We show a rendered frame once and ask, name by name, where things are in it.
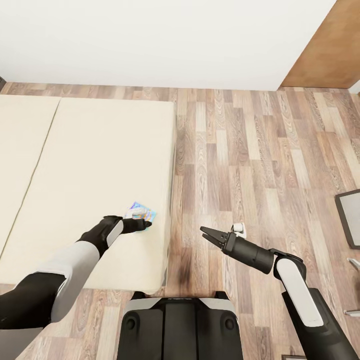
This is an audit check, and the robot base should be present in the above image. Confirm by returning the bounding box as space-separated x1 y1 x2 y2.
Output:
116 291 244 360

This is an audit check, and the board game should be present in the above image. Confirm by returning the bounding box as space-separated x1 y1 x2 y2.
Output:
131 201 157 223

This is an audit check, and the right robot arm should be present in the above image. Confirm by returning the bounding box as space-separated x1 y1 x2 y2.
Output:
200 223 360 360

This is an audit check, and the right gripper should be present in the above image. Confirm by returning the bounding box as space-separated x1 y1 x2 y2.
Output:
200 226 258 267

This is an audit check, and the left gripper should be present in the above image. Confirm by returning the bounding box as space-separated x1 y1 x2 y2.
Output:
126 218 153 234

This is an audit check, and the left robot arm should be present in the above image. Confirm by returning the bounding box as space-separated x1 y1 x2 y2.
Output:
0 207 153 360

